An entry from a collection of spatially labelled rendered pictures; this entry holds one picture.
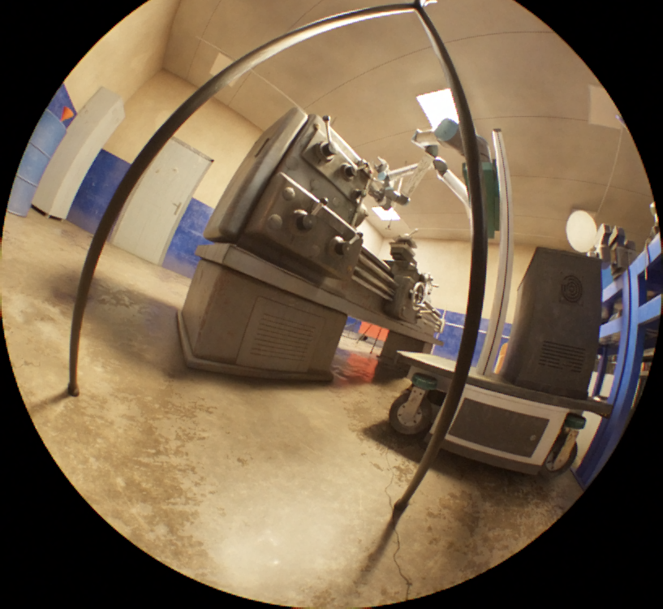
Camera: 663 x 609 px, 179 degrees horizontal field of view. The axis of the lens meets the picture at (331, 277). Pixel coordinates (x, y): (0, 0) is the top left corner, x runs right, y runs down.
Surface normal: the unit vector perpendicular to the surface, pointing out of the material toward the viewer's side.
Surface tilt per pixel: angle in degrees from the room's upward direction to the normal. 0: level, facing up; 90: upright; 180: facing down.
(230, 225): 90
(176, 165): 90
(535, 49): 180
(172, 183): 90
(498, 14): 180
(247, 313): 90
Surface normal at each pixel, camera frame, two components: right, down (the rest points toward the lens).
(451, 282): -0.65, -0.35
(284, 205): 0.69, 0.13
